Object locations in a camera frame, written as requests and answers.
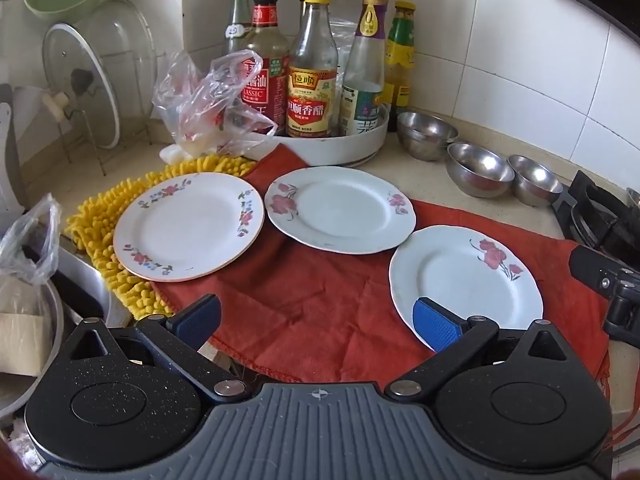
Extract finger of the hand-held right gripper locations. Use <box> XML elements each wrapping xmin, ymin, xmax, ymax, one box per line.
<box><xmin>570</xmin><ymin>244</ymin><xmax>623</xmax><ymax>297</ymax></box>

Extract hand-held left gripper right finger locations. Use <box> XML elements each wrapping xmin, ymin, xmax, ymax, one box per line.
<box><xmin>385</xmin><ymin>297</ymin><xmax>572</xmax><ymax>402</ymax></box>

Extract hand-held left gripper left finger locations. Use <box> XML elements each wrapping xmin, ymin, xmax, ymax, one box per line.
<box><xmin>69</xmin><ymin>294</ymin><xmax>252</xmax><ymax>404</ymax></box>

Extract scalloped plate with red flowers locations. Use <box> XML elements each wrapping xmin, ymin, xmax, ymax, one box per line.
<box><xmin>264</xmin><ymin>166</ymin><xmax>417</xmax><ymax>254</ymax></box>
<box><xmin>389</xmin><ymin>225</ymin><xmax>544</xmax><ymax>353</ymax></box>

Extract medium steel bowl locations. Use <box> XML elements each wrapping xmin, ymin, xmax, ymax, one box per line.
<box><xmin>446</xmin><ymin>142</ymin><xmax>516</xmax><ymax>198</ymax></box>

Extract black gas stove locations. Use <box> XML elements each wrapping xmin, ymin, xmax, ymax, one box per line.
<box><xmin>550</xmin><ymin>170</ymin><xmax>640</xmax><ymax>261</ymax></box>

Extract round plate with small flowers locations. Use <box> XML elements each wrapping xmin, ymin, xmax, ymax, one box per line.
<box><xmin>113</xmin><ymin>172</ymin><xmax>265</xmax><ymax>282</ymax></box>

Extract small steel bowl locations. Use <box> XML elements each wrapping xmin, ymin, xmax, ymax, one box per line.
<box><xmin>507</xmin><ymin>155</ymin><xmax>565</xmax><ymax>207</ymax></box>

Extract steel tray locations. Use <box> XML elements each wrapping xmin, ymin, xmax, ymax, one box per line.
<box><xmin>55</xmin><ymin>245</ymin><xmax>131</xmax><ymax>326</ymax></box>

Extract red cloth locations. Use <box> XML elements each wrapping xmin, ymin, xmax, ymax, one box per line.
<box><xmin>150</xmin><ymin>144</ymin><xmax>615</xmax><ymax>386</ymax></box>

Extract yellow chenille mat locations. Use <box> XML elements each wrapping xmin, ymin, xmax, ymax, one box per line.
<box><xmin>64</xmin><ymin>155</ymin><xmax>256</xmax><ymax>320</ymax></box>

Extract steel pot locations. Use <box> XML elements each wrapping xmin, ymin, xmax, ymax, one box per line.
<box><xmin>0</xmin><ymin>275</ymin><xmax>66</xmax><ymax>411</ymax></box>

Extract pale rectangular block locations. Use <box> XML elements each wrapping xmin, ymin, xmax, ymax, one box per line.
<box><xmin>0</xmin><ymin>312</ymin><xmax>53</xmax><ymax>376</ymax></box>

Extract crumpled clear plastic bag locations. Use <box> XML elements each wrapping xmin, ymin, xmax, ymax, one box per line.
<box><xmin>0</xmin><ymin>192</ymin><xmax>63</xmax><ymax>286</ymax></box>

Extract large steel bowl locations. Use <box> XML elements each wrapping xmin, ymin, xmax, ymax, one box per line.
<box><xmin>397</xmin><ymin>111</ymin><xmax>459</xmax><ymax>162</ymax></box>

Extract white rotating bottle rack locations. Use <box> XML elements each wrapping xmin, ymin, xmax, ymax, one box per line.
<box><xmin>229</xmin><ymin>0</ymin><xmax>391</xmax><ymax>167</ymax></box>

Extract clear plastic bag red print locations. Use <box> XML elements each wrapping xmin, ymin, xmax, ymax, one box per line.
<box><xmin>151</xmin><ymin>50</ymin><xmax>279</xmax><ymax>158</ymax></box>

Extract vinegar bottle yellow cap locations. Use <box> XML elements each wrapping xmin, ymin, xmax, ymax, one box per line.
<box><xmin>286</xmin><ymin>0</ymin><xmax>338</xmax><ymax>138</ymax></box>

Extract soy sauce bottle red label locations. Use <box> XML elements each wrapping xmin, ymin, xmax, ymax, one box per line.
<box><xmin>240</xmin><ymin>0</ymin><xmax>291</xmax><ymax>136</ymax></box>

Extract clear bottle purple neck label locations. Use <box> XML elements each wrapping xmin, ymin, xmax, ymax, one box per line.
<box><xmin>340</xmin><ymin>0</ymin><xmax>390</xmax><ymax>136</ymax></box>

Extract oil bottle green yellow label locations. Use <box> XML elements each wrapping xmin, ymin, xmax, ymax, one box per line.
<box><xmin>382</xmin><ymin>1</ymin><xmax>418</xmax><ymax>133</ymax></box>

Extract glass pot lid white rim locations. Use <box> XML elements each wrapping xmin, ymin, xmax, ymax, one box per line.
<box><xmin>41</xmin><ymin>23</ymin><xmax>121</xmax><ymax>150</ymax></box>

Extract large clear glass lid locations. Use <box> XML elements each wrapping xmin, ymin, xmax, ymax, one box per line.
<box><xmin>82</xmin><ymin>0</ymin><xmax>161</xmax><ymax>126</ymax></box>

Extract green glass bottle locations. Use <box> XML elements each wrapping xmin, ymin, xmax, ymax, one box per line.
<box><xmin>227</xmin><ymin>0</ymin><xmax>253</xmax><ymax>56</ymax></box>

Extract wire lid rack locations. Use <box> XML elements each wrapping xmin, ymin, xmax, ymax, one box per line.
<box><xmin>50</xmin><ymin>50</ymin><xmax>156</xmax><ymax>177</ymax></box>

